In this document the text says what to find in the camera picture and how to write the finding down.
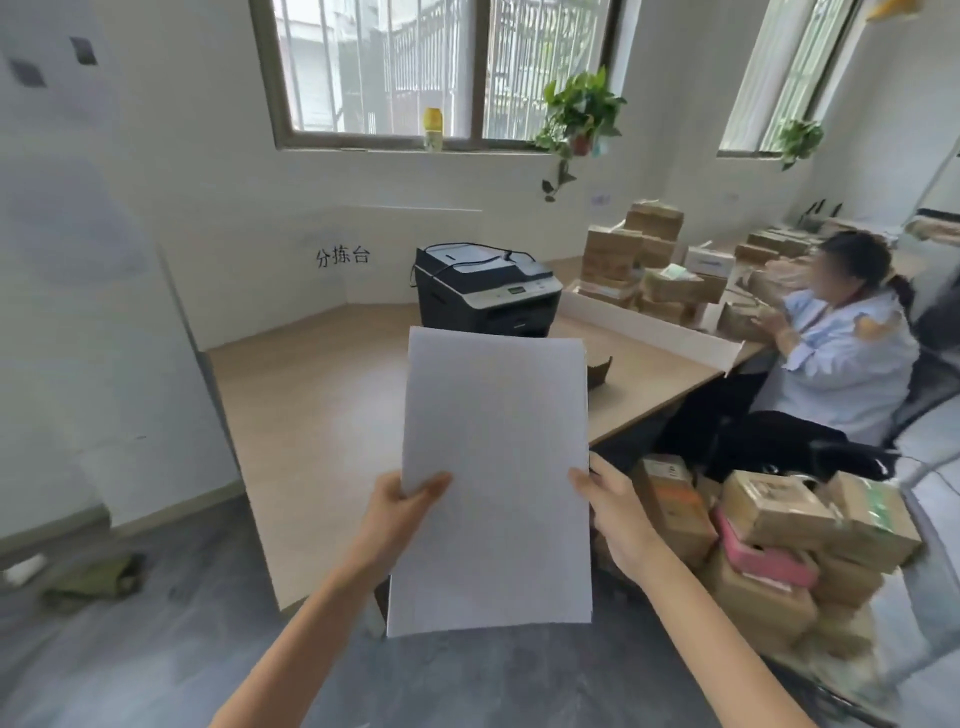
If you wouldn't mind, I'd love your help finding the black grey printer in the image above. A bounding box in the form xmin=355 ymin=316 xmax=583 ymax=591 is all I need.
xmin=410 ymin=241 xmax=564 ymax=339

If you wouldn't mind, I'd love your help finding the narrow barred window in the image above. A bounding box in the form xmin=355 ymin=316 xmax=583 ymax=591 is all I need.
xmin=717 ymin=0 xmax=864 ymax=159

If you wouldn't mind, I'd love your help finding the pink flat box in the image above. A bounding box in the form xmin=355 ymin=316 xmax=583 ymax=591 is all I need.
xmin=712 ymin=508 xmax=821 ymax=589

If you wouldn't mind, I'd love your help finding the person's right hand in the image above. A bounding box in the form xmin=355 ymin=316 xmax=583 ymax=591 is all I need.
xmin=567 ymin=452 xmax=672 ymax=587

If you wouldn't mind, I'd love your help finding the white small box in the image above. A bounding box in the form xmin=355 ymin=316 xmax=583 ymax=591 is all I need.
xmin=684 ymin=245 xmax=736 ymax=279

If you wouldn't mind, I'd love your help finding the person's left hand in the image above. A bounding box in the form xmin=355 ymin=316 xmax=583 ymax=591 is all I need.
xmin=346 ymin=471 xmax=454 ymax=594

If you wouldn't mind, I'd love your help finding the large barred window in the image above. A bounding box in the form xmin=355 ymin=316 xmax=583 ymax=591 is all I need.
xmin=249 ymin=0 xmax=625 ymax=155

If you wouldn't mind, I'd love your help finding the person's right forearm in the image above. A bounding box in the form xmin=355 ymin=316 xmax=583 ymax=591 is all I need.
xmin=621 ymin=553 xmax=820 ymax=728

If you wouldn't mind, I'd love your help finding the potted green trailing plant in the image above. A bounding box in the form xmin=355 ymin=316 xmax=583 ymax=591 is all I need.
xmin=534 ymin=66 xmax=628 ymax=204

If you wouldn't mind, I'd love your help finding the pile of brown cardboard boxes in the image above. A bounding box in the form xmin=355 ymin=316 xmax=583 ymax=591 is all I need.
xmin=592 ymin=453 xmax=924 ymax=665
xmin=564 ymin=198 xmax=826 ymax=342

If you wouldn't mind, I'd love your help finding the grey office chair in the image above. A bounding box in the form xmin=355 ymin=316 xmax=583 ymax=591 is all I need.
xmin=877 ymin=296 xmax=960 ymax=481

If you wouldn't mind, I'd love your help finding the green cloth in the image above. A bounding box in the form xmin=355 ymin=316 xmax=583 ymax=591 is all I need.
xmin=41 ymin=552 xmax=147 ymax=612

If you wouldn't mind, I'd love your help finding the person's left forearm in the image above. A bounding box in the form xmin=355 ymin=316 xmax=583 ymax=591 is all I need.
xmin=208 ymin=562 xmax=393 ymax=728

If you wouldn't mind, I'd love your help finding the long white cardboard tray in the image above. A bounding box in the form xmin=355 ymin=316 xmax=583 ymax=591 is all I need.
xmin=559 ymin=288 xmax=745 ymax=377

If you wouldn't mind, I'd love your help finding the white paper sheet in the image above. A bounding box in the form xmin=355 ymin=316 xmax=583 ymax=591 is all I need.
xmin=386 ymin=326 xmax=594 ymax=639

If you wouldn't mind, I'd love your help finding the small potted green plant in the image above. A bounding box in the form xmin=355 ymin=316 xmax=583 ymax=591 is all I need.
xmin=775 ymin=118 xmax=825 ymax=172

